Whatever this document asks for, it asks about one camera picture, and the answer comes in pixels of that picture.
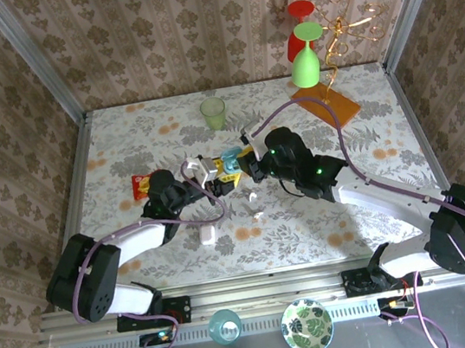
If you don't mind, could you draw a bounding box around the white charging case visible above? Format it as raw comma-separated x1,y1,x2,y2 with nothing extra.
198,224,219,247

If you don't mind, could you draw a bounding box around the red snack packet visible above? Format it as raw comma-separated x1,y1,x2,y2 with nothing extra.
130,172,158,203

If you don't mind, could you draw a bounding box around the green plastic cup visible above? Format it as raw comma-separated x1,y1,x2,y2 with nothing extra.
197,94,230,133

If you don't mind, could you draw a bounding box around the green wine glass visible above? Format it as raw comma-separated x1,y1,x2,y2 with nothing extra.
283,19,332,91

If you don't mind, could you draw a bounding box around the teal plastic cup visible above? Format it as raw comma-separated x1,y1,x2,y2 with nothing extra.
205,306,245,348

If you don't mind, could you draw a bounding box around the red wine glass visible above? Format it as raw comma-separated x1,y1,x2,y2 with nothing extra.
279,0,325,64

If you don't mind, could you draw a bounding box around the leaf pattern bowl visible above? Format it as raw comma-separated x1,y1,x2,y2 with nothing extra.
276,293,338,348

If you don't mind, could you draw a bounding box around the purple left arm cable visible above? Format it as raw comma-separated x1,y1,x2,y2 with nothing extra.
54,160,249,348

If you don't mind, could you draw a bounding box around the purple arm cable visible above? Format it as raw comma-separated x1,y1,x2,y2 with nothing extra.
54,160,249,348
248,74,465,348

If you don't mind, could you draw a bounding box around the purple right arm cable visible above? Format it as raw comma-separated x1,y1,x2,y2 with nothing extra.
248,74,465,348

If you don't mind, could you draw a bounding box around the gold wire glass rack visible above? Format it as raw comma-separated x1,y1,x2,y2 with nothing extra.
275,0,404,134

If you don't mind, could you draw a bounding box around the aluminium mounting rail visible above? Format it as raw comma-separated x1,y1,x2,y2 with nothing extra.
35,240,465,348

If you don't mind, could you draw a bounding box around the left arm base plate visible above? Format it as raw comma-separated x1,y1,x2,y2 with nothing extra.
114,294,195,334

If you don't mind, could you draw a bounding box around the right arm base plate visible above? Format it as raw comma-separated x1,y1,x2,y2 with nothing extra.
340,258,425,299

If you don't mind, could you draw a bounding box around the perforated metal cable duct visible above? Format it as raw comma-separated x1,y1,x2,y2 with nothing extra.
56,299,383,348

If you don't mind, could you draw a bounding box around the aluminium frame post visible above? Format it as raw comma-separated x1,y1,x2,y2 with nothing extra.
373,0,465,76
0,0,89,136

